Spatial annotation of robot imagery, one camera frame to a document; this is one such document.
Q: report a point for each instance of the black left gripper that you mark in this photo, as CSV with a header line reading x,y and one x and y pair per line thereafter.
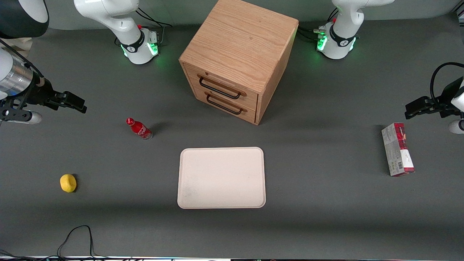
x,y
444,102

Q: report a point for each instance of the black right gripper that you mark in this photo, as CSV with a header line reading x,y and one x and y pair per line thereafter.
x,y
39,93

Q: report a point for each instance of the wooden drawer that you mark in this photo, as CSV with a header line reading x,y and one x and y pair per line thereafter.
x,y
232,112
221,81

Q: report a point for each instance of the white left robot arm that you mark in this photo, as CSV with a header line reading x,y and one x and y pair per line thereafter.
x,y
340,47

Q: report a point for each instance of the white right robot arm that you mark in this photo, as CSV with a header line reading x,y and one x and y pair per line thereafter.
x,y
127,21

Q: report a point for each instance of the wooden drawer cabinet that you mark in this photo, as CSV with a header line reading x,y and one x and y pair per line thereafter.
x,y
239,40

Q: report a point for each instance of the grey and red carton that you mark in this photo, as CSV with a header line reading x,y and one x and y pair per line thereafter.
x,y
397,152

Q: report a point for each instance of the red soda bottle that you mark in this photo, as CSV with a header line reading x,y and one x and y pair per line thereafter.
x,y
139,129

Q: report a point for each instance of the yellow lemon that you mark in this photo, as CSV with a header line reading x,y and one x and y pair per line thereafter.
x,y
68,183

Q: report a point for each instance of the beige cloth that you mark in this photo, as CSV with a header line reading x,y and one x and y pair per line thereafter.
x,y
21,45

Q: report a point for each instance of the beige rectangular tray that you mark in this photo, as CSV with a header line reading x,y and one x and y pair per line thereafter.
x,y
221,177

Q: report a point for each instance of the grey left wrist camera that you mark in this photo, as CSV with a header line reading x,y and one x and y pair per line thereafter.
x,y
456,127

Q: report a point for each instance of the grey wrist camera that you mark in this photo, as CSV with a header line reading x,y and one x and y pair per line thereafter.
x,y
30,117
456,127

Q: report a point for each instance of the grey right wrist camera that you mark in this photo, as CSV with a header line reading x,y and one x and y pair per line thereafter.
x,y
30,117

